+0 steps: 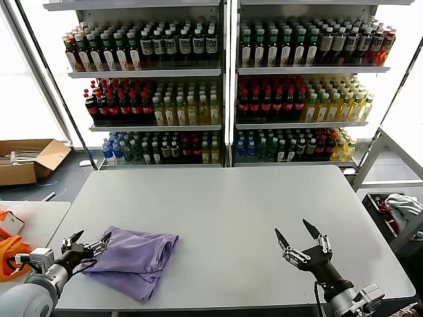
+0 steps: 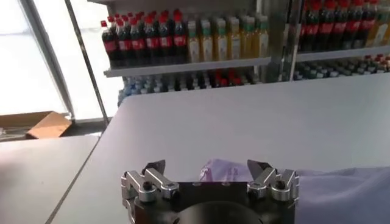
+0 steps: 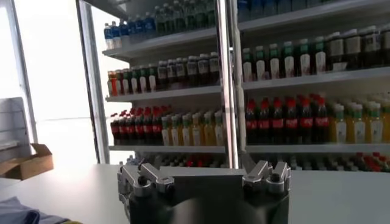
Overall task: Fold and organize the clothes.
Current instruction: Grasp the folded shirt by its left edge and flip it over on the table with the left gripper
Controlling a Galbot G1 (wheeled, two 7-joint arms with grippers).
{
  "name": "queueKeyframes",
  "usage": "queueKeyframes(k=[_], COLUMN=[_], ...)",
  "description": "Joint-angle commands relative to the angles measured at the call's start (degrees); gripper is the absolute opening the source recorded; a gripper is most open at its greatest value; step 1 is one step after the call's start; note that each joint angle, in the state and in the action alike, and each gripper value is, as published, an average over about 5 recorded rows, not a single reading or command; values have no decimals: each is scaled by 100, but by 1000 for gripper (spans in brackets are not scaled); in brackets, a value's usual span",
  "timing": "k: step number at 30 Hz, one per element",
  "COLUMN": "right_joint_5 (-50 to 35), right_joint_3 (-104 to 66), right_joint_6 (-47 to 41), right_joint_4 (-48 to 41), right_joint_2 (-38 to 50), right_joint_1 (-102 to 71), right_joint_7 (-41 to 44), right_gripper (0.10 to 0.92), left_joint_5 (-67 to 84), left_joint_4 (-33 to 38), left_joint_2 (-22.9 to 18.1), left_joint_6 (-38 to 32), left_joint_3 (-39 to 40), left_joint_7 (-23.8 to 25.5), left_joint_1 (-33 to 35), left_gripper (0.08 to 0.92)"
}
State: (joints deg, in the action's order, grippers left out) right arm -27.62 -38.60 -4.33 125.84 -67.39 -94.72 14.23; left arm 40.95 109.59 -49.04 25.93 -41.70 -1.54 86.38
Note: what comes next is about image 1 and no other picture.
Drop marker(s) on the black plastic crate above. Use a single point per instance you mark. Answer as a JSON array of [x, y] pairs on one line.
[[376, 214]]

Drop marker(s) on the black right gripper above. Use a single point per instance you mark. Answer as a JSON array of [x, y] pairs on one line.
[[317, 262]]

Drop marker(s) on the red drink bottle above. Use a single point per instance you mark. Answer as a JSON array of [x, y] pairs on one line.
[[388, 48]]

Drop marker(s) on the purple t-shirt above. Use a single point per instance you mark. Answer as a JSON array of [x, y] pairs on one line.
[[132, 254]]

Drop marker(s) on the white packing strips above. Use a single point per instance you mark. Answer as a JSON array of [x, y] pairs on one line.
[[26, 154]]

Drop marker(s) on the red garment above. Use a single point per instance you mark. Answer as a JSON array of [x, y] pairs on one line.
[[383, 205]]

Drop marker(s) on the small grey floor bracket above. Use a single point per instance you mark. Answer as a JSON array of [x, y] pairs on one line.
[[49, 196]]

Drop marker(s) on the dark tea bottle green band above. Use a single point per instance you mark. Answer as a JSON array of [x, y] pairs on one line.
[[82, 56], [286, 49], [312, 49], [134, 54], [259, 49], [121, 55], [299, 49], [107, 55], [94, 55], [273, 49], [246, 49]]

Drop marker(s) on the orange fabric bag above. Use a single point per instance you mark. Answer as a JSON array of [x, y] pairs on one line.
[[13, 246]]

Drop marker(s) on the cola bottle red cap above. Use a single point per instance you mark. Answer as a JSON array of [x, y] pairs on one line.
[[243, 106], [125, 107], [288, 105], [113, 108], [277, 106], [135, 107], [196, 152], [91, 109], [299, 105], [254, 106], [102, 108], [147, 107], [320, 148], [266, 106], [186, 152], [330, 148]]

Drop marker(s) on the reddish tea bottle white label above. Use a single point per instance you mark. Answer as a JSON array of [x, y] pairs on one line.
[[70, 56]]

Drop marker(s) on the small dark tea bottle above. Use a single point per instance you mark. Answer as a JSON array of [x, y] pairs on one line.
[[281, 152], [291, 152], [165, 153], [310, 149], [175, 153], [301, 150]]

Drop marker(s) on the dark green bottle white cap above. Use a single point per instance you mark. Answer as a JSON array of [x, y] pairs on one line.
[[146, 154], [156, 154]]

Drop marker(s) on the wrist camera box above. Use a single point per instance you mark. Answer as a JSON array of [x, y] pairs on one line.
[[38, 256], [371, 294]]

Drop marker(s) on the blue water bottle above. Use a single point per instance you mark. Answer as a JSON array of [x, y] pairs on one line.
[[251, 153], [241, 152], [107, 154], [117, 154]]

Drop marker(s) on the clear plastic bag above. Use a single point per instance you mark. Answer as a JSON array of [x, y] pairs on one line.
[[10, 208]]

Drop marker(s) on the green tinted bottle white cap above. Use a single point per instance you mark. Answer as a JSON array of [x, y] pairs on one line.
[[127, 153], [272, 151], [262, 151], [137, 153]]

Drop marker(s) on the white crumpled garment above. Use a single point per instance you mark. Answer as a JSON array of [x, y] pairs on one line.
[[403, 208]]

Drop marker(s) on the dark bottle beige label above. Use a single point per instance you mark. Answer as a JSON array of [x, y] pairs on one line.
[[338, 46], [326, 46]]

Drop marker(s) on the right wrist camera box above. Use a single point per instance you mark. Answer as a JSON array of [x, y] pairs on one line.
[[371, 294]]

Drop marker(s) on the open cardboard box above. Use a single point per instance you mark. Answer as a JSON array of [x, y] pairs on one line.
[[16, 173]]

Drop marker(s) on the grey metal frame cart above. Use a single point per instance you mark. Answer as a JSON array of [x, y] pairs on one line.
[[371, 158]]

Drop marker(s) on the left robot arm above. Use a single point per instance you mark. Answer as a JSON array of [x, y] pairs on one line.
[[29, 297]]

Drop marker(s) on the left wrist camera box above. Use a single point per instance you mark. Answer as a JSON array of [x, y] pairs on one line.
[[38, 256]]

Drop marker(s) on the grey metal shelf unit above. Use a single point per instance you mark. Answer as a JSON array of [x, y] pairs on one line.
[[145, 73], [314, 70]]

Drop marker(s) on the dark bottle white square label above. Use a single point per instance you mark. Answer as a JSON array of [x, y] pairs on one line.
[[211, 45], [170, 47], [352, 46], [159, 47], [147, 48], [376, 47], [198, 46], [185, 46], [365, 46]]

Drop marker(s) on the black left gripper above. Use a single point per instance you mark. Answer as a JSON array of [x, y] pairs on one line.
[[76, 254]]

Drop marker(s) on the white and orange carton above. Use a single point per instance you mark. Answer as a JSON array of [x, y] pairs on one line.
[[15, 224]]

